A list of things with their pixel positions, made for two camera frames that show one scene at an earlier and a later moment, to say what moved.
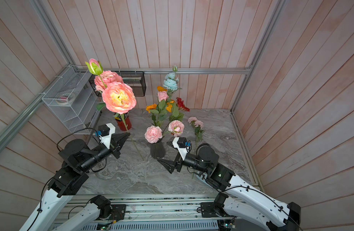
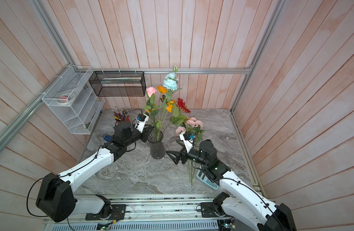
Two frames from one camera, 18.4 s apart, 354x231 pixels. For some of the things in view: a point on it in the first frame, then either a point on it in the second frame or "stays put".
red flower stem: x=181 y=105 stays put
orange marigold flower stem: x=150 y=107 to x=167 y=106
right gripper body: x=180 y=163 to x=185 y=155
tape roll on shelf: x=65 y=98 stays put
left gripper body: x=115 y=148 to x=144 y=134
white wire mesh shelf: x=74 y=98 stays put
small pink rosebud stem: x=162 y=95 to x=151 y=92
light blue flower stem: x=170 y=82 stays put
